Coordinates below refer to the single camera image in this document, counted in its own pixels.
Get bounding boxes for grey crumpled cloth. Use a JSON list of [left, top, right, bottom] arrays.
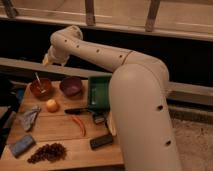
[[18, 105, 41, 132]]

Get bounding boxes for green plastic tray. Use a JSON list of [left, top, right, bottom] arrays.
[[87, 76, 111, 110]]

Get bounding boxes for bunch of dark grapes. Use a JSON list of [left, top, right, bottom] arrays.
[[27, 143, 66, 164]]

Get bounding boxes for blue sponge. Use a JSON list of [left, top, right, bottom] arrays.
[[9, 135, 35, 157]]

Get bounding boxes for yellow apple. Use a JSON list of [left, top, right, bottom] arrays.
[[45, 99, 59, 113]]

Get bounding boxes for small black square object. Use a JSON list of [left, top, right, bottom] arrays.
[[93, 115, 106, 124]]

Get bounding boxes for silver fork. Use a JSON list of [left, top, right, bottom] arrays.
[[35, 72, 45, 93]]

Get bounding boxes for purple bowl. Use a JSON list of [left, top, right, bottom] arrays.
[[59, 76, 83, 97]]

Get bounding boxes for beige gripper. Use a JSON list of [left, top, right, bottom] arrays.
[[42, 46, 69, 66]]

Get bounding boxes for red chili pepper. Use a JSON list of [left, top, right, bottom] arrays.
[[71, 115, 86, 137]]

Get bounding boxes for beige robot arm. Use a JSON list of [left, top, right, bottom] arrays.
[[43, 25, 182, 171]]

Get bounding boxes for black rectangular block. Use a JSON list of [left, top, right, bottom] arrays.
[[90, 134, 113, 150]]

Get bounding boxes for orange-brown bowl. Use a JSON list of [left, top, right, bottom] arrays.
[[30, 78, 53, 98]]

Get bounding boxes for wooden cutting board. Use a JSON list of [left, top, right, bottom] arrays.
[[0, 80, 123, 171]]

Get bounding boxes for yellow cheese wedge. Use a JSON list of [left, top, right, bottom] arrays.
[[107, 117, 117, 136]]

